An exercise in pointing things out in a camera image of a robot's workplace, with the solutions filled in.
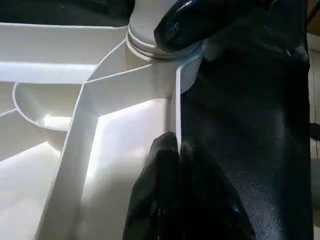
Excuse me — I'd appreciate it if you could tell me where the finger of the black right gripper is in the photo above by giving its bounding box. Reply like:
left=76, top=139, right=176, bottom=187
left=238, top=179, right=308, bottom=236
left=153, top=0, right=271, bottom=54

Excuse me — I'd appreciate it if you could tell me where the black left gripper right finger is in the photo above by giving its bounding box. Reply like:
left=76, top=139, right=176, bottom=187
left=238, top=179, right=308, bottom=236
left=181, top=140, right=257, bottom=240

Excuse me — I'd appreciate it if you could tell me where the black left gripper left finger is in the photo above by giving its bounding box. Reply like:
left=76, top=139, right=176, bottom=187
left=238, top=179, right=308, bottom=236
left=122, top=132, right=184, bottom=240

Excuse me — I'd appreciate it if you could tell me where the white plastic table leg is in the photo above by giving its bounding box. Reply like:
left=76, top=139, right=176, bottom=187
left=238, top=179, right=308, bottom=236
left=125, top=0, right=202, bottom=63

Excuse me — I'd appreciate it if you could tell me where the white plastic table top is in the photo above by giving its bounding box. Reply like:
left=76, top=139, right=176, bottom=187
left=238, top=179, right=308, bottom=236
left=0, top=21, right=205, bottom=240

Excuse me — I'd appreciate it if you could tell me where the black work mat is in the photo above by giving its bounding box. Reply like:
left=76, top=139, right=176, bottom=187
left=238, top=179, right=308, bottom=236
left=0, top=0, right=315, bottom=240

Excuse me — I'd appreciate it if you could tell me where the black robot foot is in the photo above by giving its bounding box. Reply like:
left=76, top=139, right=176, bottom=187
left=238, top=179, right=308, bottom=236
left=308, top=122, right=320, bottom=142

